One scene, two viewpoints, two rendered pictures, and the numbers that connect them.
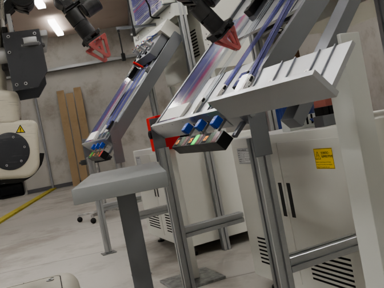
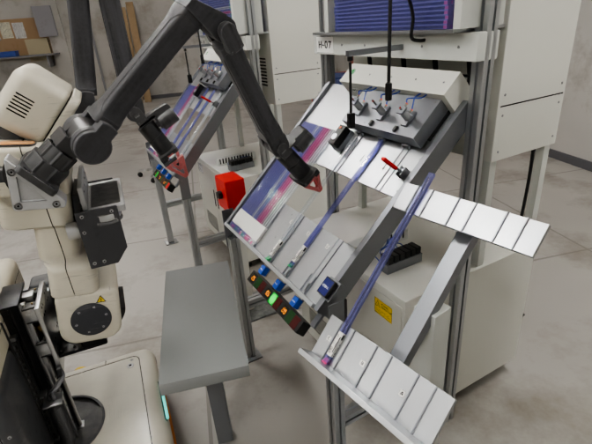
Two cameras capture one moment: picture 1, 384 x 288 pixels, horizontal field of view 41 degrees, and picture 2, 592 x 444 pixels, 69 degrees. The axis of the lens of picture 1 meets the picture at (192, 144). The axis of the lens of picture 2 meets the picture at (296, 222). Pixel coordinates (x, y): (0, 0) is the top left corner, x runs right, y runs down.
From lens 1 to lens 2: 0.84 m
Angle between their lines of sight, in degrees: 24
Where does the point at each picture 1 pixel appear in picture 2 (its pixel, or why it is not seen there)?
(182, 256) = (245, 322)
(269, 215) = (334, 394)
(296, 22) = (385, 221)
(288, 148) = not seen: hidden behind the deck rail
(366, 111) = (440, 370)
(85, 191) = (172, 385)
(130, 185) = (214, 378)
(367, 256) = not seen: outside the picture
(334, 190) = (386, 335)
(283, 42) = (370, 242)
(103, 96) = (157, 15)
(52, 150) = (107, 64)
